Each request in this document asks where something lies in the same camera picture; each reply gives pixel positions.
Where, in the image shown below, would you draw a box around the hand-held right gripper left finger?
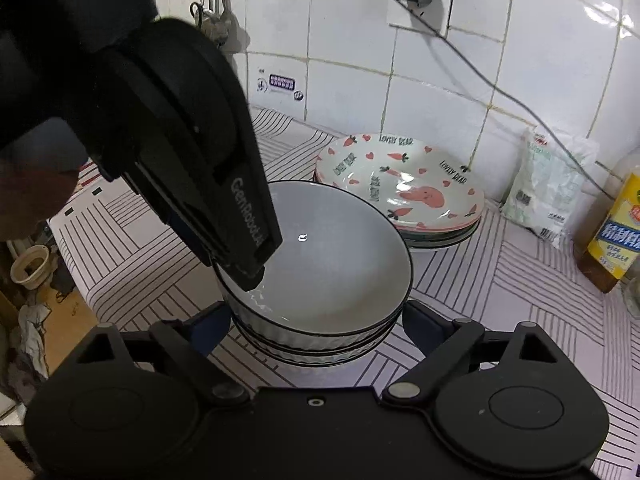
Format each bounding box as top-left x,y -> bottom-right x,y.
75,301 -> 249,407

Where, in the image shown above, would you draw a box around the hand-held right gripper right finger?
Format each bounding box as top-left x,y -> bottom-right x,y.
382,300 -> 568,406

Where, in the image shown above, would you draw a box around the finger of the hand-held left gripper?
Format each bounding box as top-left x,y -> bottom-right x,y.
100,160 -> 236,267
215,150 -> 283,292

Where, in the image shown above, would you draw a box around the white ribbed bowl black rim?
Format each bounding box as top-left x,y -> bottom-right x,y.
214,180 -> 414,337
247,337 -> 388,367
231,310 -> 403,355

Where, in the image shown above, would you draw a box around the white rabbit carrot plate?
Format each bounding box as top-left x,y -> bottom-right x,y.
315,132 -> 486,235

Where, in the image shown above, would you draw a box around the striped white tablecloth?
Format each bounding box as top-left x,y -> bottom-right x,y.
47,106 -> 640,480

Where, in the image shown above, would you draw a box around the hanging metal utensils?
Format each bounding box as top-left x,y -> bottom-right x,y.
189,0 -> 242,43

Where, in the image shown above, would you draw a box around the grey rag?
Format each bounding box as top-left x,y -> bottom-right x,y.
12,304 -> 53,378

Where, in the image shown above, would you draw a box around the white plastic bag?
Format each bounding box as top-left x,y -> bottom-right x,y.
501,126 -> 600,250

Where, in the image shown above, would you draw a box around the yellow label oil bottle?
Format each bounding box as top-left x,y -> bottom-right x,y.
574,146 -> 640,294

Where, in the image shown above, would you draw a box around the glass jar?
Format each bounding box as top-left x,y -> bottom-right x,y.
620,274 -> 640,320

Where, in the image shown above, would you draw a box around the white wall sticker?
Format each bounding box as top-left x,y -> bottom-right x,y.
256,66 -> 307,104

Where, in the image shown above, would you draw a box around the black power cable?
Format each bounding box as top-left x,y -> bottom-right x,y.
397,0 -> 618,200

